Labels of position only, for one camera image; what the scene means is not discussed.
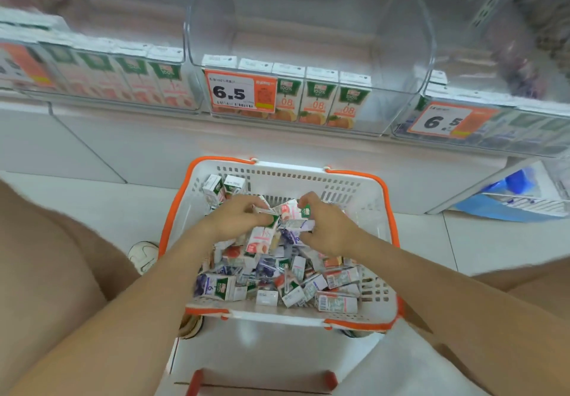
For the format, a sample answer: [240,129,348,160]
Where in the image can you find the person's left leg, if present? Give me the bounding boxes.
[0,179,141,396]

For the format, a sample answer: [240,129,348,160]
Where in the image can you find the person's right hand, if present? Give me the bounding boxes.
[296,191,367,259]

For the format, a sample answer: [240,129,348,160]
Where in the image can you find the pile of small juice cartons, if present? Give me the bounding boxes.
[194,173,364,314]

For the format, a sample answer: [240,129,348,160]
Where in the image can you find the blue panel wire basket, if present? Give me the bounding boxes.
[452,159,570,224]

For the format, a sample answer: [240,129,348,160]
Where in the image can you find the orange white price tag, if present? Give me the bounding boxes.
[204,68,279,114]
[407,101,502,141]
[0,42,56,89]

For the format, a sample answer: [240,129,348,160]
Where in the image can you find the white shopping basket orange handles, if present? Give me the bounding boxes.
[159,155,401,333]

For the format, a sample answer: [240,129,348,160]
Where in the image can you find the person's left white shoe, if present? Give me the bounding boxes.
[128,240,160,275]

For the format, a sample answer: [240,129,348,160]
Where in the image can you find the person's leg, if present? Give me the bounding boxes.
[470,257,570,310]
[0,179,141,396]

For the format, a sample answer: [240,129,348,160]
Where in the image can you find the person's left forearm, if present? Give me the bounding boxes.
[8,226,214,396]

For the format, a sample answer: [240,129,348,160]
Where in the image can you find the person's right forearm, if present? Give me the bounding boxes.
[351,230,570,396]

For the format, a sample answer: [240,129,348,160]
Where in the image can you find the person's left hand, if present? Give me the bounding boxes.
[200,194,280,246]

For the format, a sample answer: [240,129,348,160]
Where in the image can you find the person's right leg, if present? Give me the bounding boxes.
[470,257,570,310]

